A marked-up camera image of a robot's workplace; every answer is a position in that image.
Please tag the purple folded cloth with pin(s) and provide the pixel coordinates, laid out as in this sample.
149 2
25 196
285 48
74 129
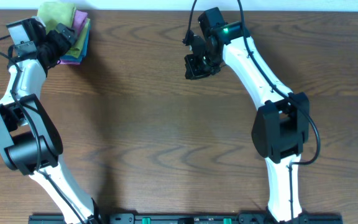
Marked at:
79 21
69 62

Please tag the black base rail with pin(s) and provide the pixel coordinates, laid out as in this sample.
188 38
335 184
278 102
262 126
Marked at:
242 218

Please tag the blue folded cloth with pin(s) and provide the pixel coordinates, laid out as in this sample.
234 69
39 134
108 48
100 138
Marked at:
83 53

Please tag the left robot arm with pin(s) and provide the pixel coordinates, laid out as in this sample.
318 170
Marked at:
29 141

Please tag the purple folded cloth on top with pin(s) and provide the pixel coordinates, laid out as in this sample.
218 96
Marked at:
79 21

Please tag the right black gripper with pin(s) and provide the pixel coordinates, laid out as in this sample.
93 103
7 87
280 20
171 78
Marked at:
196 66

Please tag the light green folded cloth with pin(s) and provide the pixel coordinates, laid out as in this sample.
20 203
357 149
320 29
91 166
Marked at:
76 50

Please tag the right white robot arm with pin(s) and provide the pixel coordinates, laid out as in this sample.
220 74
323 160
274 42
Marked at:
281 125

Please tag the green microfiber cloth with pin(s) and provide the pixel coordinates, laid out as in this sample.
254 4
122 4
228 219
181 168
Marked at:
53 13

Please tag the purple folded cloth at bottom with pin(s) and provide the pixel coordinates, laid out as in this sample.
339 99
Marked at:
69 62

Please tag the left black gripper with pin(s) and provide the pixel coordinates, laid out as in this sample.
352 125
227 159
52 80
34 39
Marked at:
64 34

